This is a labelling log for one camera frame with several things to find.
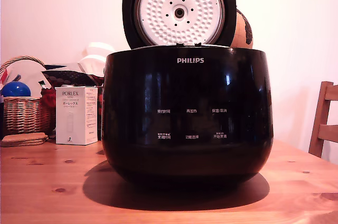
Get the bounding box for white Porlex box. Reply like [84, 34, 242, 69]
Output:
[54, 86, 99, 146]

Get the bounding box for red knitted item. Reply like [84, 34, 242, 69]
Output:
[40, 88, 57, 130]

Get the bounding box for wicker basket with handle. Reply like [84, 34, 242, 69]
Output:
[0, 55, 55, 136]

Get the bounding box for black Philips rice cooker body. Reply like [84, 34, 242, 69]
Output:
[101, 43, 275, 191]

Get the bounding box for white plastic container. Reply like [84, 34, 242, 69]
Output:
[77, 42, 117, 74]

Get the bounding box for stack of cork coasters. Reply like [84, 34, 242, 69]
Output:
[0, 132, 49, 148]

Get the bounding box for dark dotted fabric bag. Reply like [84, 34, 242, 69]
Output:
[42, 69, 106, 88]

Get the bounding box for blue ball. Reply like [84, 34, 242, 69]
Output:
[1, 81, 32, 98]

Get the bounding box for wooden chair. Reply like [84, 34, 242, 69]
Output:
[308, 81, 338, 159]

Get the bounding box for black rice cooker lid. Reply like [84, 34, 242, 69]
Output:
[121, 0, 237, 49]

